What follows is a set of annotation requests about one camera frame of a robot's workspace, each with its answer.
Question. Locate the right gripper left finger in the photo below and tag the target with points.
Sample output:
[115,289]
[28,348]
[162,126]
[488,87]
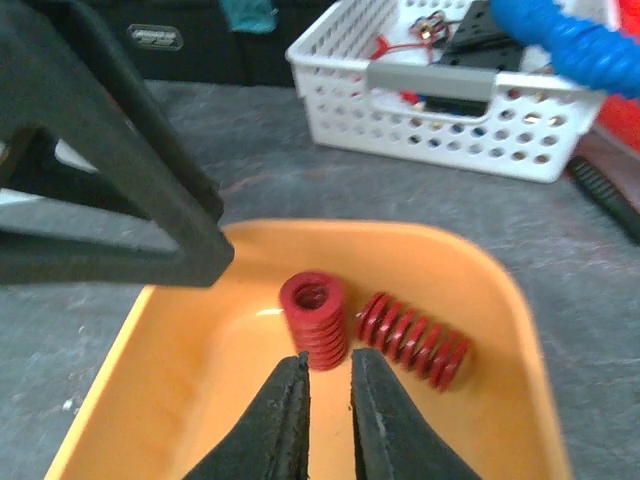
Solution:
[271,439]

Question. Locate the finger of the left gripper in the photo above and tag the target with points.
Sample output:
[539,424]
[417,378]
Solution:
[79,126]

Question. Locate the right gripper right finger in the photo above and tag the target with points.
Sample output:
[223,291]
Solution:
[392,440]

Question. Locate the red spring top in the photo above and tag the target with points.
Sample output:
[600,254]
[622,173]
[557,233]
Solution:
[426,347]

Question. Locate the red cylinder bushing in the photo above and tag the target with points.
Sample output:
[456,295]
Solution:
[313,304]

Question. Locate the orange plastic tray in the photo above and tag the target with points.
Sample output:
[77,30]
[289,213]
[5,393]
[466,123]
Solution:
[187,362]

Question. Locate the black toolbox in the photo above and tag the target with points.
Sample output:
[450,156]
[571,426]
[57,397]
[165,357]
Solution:
[184,41]

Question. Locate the white plastic basket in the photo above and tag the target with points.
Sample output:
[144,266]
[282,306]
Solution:
[367,87]

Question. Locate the red filament spool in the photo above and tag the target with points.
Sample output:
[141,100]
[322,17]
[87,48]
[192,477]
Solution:
[620,117]

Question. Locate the black handled screwdriver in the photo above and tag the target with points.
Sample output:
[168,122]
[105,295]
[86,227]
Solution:
[601,190]

